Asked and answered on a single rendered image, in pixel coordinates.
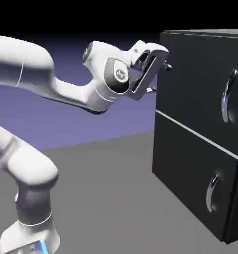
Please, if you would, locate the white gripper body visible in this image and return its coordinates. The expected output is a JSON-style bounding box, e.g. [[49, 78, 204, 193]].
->
[[131, 42, 169, 101]]

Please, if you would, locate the black cabinet door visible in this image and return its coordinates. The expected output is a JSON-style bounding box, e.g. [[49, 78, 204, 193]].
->
[[156, 32, 238, 157], [152, 111, 238, 242]]

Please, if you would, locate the black cabinet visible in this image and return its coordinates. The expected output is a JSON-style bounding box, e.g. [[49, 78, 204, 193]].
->
[[152, 29, 238, 245]]

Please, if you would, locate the curved silver door handle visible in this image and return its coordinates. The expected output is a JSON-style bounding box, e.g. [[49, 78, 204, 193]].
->
[[221, 69, 238, 124], [205, 174, 219, 213]]

